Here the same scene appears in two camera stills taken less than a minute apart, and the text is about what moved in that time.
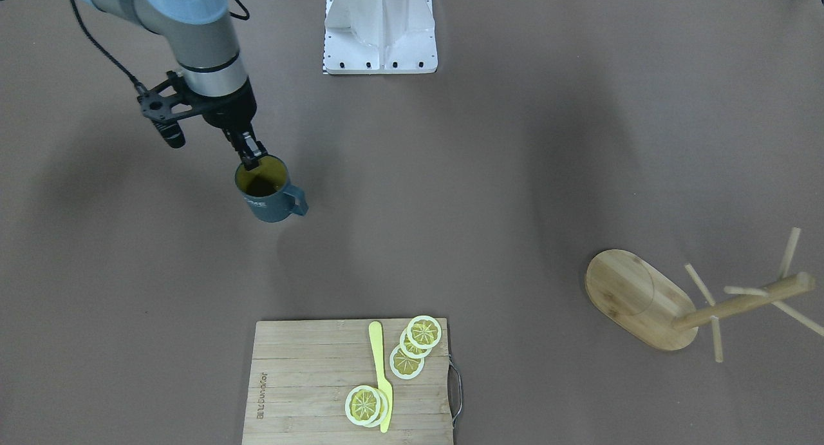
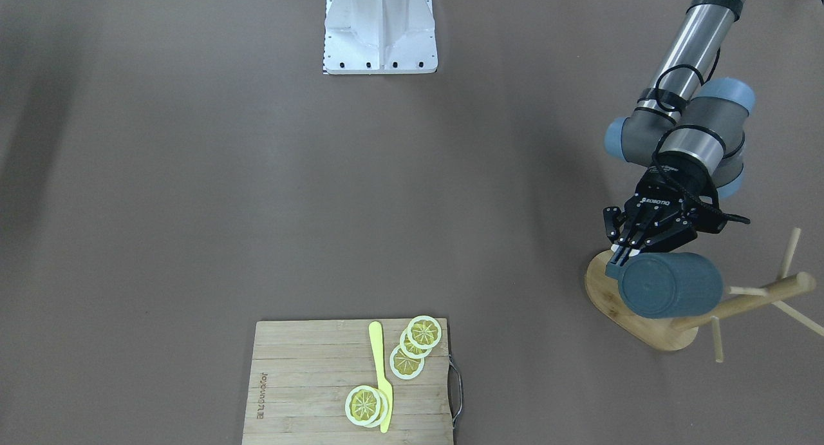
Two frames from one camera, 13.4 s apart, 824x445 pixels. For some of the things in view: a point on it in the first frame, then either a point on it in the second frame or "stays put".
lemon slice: (363, 404) stays put
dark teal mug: (268, 191) → (667, 284)
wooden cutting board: (301, 373) stays put
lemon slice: (409, 350) stays put
